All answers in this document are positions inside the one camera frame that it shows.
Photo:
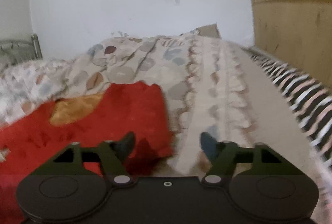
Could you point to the patterned circle print duvet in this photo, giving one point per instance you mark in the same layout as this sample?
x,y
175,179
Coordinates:
x,y
202,84

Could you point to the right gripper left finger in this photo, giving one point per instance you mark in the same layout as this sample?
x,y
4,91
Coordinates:
x,y
113,154

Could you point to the black white striped bedsheet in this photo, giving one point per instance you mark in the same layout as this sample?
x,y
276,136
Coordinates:
x,y
308,99

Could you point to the red long-sleeve top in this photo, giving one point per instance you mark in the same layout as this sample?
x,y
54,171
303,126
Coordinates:
x,y
32,140

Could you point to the grey metal bed headboard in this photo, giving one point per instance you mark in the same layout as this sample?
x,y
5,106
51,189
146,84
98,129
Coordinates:
x,y
22,50

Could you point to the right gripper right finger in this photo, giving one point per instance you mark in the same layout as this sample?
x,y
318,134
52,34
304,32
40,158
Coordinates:
x,y
220,154

